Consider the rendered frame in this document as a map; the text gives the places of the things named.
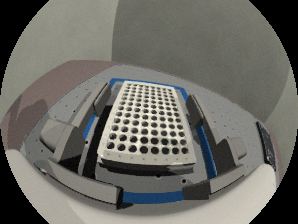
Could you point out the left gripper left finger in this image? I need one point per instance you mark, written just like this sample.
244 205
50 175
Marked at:
66 143

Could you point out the blue tape outline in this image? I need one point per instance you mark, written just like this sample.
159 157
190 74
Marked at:
161 198

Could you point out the grey perforated base plate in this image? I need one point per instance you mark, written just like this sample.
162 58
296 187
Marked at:
230 120

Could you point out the white well plate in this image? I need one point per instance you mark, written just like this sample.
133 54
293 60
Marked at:
140 111

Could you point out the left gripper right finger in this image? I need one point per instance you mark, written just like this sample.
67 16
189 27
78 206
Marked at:
226 155

